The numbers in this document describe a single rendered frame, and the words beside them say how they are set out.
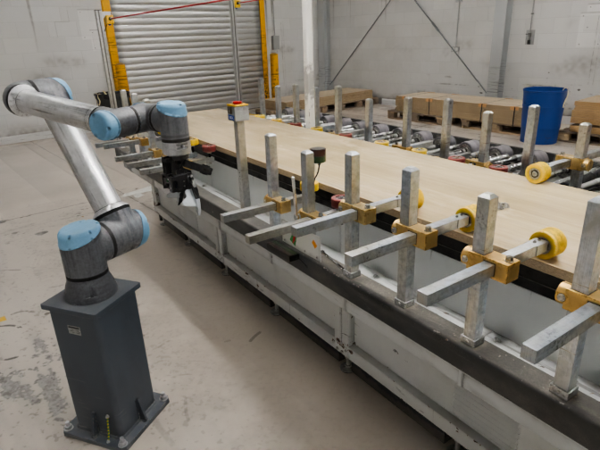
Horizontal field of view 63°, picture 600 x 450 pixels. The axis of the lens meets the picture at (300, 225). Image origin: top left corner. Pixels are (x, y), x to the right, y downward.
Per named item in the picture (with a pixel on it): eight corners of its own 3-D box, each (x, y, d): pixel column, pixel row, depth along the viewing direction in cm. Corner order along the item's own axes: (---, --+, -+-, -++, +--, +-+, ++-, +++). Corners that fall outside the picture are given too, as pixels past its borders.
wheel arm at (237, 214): (224, 225, 187) (223, 214, 186) (220, 222, 190) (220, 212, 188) (315, 201, 210) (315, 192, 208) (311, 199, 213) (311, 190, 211)
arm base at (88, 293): (94, 309, 175) (88, 284, 172) (53, 301, 181) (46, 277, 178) (128, 284, 192) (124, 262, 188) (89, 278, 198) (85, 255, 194)
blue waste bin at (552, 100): (550, 147, 630) (559, 89, 603) (507, 142, 671) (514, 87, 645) (570, 140, 664) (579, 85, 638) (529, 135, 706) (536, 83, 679)
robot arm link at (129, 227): (104, 263, 192) (12, 91, 189) (140, 247, 206) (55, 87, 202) (123, 253, 183) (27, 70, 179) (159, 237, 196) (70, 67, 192)
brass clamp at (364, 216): (362, 226, 154) (363, 211, 153) (336, 214, 165) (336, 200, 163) (377, 221, 158) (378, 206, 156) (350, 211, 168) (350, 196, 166)
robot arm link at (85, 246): (55, 272, 181) (45, 229, 175) (95, 255, 194) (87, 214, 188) (80, 282, 173) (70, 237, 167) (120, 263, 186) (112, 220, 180)
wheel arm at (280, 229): (250, 246, 167) (249, 235, 165) (245, 244, 169) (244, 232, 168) (348, 218, 189) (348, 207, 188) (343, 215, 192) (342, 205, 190)
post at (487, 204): (470, 364, 132) (490, 195, 115) (461, 358, 135) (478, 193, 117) (479, 360, 134) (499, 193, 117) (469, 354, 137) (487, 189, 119)
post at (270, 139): (275, 245, 209) (268, 134, 192) (270, 243, 212) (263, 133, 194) (282, 244, 211) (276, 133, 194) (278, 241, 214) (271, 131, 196)
